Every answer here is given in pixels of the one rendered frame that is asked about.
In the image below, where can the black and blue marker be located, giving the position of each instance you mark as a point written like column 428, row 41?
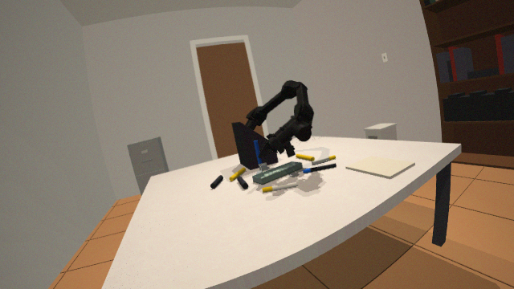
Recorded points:
column 319, row 168

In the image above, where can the black cylinder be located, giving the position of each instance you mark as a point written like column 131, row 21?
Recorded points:
column 216, row 181
column 242, row 182

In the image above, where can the blue stylus with silver tip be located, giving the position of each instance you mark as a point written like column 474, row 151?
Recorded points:
column 257, row 153

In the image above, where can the beige flat square pad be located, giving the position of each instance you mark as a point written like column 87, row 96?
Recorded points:
column 382, row 167

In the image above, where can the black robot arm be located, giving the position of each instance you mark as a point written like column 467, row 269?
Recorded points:
column 299, row 125

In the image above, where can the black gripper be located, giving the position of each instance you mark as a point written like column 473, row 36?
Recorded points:
column 275, row 142

